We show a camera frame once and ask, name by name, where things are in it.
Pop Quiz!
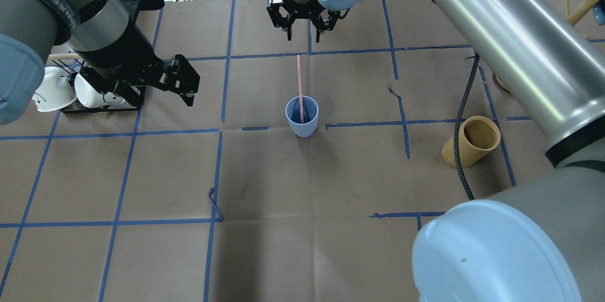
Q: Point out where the wooden mug tree stand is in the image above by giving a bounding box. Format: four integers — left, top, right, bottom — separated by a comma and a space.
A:
492, 0, 605, 95

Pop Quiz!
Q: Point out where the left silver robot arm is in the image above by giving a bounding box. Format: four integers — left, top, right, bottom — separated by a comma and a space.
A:
1, 0, 200, 125

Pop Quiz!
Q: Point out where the bamboo chopstick holder cup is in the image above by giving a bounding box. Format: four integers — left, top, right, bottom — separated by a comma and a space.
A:
458, 115, 501, 169

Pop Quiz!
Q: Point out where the white smiley mug rear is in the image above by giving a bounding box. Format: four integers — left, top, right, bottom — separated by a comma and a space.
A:
74, 73, 126, 109

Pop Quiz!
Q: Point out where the pink chopstick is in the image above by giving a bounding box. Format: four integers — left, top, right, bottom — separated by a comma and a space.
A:
296, 54, 305, 125

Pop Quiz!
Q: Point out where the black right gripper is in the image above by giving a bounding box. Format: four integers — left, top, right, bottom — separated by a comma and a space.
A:
267, 0, 342, 42

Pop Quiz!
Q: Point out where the white smiley mug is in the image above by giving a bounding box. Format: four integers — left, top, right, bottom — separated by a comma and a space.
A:
74, 73, 126, 109
32, 67, 77, 112

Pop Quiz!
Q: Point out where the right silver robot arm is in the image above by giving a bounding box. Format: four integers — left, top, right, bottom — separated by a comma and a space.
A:
267, 0, 604, 302

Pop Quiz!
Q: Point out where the light blue plastic cup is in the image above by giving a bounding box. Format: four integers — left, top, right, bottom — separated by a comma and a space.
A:
285, 95, 320, 138

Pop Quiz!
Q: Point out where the white smiley mug front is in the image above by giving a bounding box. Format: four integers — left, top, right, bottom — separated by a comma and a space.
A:
32, 67, 77, 112

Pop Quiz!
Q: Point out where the brown paper table mat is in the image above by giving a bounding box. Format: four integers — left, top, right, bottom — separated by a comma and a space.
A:
0, 0, 605, 302

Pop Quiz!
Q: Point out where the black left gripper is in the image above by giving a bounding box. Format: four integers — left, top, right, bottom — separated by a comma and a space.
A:
76, 23, 200, 107

